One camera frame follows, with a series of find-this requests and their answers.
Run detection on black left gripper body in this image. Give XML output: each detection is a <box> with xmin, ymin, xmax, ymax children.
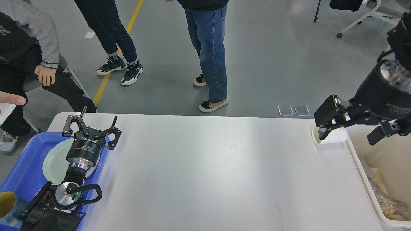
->
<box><xmin>66</xmin><ymin>137</ymin><xmax>104</xmax><ymax>169</ymax></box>

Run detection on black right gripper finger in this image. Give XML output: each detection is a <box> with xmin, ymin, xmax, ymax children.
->
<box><xmin>367</xmin><ymin>117</ymin><xmax>411</xmax><ymax>146</ymax></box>
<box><xmin>314</xmin><ymin>94</ymin><xmax>354</xmax><ymax>140</ymax></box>

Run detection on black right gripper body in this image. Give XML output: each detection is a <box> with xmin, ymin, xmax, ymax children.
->
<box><xmin>348</xmin><ymin>60</ymin><xmax>410</xmax><ymax>125</ymax></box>

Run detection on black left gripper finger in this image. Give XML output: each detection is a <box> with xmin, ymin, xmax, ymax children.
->
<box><xmin>94</xmin><ymin>117</ymin><xmax>122</xmax><ymax>151</ymax></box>
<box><xmin>61</xmin><ymin>107</ymin><xmax>89</xmax><ymax>139</ymax></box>

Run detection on green plate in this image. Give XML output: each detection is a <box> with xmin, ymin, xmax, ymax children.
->
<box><xmin>42</xmin><ymin>139</ymin><xmax>100</xmax><ymax>184</ymax></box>

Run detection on aluminium foil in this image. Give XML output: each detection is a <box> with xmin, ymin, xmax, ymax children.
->
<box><xmin>358</xmin><ymin>154</ymin><xmax>409</xmax><ymax>220</ymax></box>

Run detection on beige paper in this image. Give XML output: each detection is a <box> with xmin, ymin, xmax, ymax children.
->
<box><xmin>380</xmin><ymin>204</ymin><xmax>405</xmax><ymax>221</ymax></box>

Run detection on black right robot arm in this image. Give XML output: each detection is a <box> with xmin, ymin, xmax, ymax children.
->
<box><xmin>314</xmin><ymin>12</ymin><xmax>411</xmax><ymax>146</ymax></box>

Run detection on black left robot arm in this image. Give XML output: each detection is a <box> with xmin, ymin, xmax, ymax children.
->
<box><xmin>18</xmin><ymin>109</ymin><xmax>122</xmax><ymax>231</ymax></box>

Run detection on white paper cup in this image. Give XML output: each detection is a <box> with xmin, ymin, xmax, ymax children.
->
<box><xmin>311</xmin><ymin>127</ymin><xmax>348</xmax><ymax>145</ymax></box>

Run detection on clear floor plate right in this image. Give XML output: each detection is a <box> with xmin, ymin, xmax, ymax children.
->
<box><xmin>294</xmin><ymin>105</ymin><xmax>310</xmax><ymax>116</ymax></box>

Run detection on clear floor plate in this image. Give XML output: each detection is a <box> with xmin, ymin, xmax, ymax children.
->
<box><xmin>278</xmin><ymin>105</ymin><xmax>294</xmax><ymax>116</ymax></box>
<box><xmin>294</xmin><ymin>105</ymin><xmax>310</xmax><ymax>116</ymax></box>

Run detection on white plastic bin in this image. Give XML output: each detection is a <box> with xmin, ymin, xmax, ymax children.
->
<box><xmin>346</xmin><ymin>125</ymin><xmax>411</xmax><ymax>231</ymax></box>

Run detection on clear floor plate left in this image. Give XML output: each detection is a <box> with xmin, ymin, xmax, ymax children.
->
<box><xmin>278</xmin><ymin>105</ymin><xmax>294</xmax><ymax>116</ymax></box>

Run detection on blue plastic tray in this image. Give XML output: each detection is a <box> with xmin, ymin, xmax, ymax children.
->
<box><xmin>1</xmin><ymin>133</ymin><xmax>108</xmax><ymax>231</ymax></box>

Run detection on white office chair left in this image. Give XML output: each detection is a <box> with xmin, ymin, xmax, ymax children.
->
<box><xmin>22</xmin><ymin>56</ymin><xmax>97</xmax><ymax>113</ymax></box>

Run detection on white office chair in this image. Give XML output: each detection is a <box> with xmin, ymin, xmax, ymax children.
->
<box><xmin>22</xmin><ymin>56</ymin><xmax>97</xmax><ymax>113</ymax></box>
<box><xmin>314</xmin><ymin>0</ymin><xmax>405</xmax><ymax>39</ymax></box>

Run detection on dark blue mug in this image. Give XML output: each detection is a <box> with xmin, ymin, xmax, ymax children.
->
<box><xmin>0</xmin><ymin>191</ymin><xmax>28</xmax><ymax>228</ymax></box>

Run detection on white office chair right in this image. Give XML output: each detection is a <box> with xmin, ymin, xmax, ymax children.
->
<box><xmin>314</xmin><ymin>0</ymin><xmax>405</xmax><ymax>39</ymax></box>

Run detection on white floor tag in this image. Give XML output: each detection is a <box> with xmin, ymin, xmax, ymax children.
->
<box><xmin>84</xmin><ymin>32</ymin><xmax>96</xmax><ymax>38</ymax></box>

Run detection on seated person at left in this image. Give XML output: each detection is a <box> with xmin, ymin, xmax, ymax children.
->
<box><xmin>0</xmin><ymin>0</ymin><xmax>97</xmax><ymax>153</ymax></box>

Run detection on person in dark jeans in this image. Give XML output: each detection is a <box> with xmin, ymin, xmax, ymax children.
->
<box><xmin>75</xmin><ymin>0</ymin><xmax>144</xmax><ymax>85</ymax></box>

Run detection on person in blue jeans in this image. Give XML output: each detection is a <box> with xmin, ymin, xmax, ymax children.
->
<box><xmin>179</xmin><ymin>0</ymin><xmax>228</xmax><ymax>113</ymax></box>

